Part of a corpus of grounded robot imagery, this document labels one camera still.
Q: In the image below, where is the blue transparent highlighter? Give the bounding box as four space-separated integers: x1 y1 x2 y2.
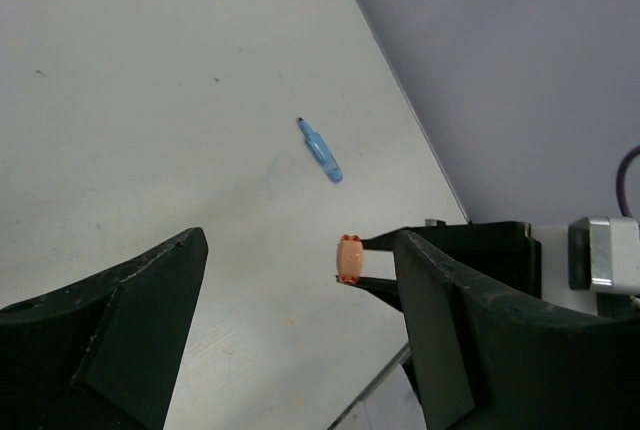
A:
296 117 343 184

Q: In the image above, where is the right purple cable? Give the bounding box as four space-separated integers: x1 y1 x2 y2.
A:
614 144 640 219

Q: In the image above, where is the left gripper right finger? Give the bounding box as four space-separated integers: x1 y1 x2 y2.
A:
394 231 639 429

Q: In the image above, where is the orange transparent highlighter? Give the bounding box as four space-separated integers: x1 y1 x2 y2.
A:
336 235 364 284

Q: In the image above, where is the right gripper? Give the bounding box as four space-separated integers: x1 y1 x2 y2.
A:
335 221 542 312

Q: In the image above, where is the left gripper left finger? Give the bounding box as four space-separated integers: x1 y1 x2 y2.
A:
1 228 208 429

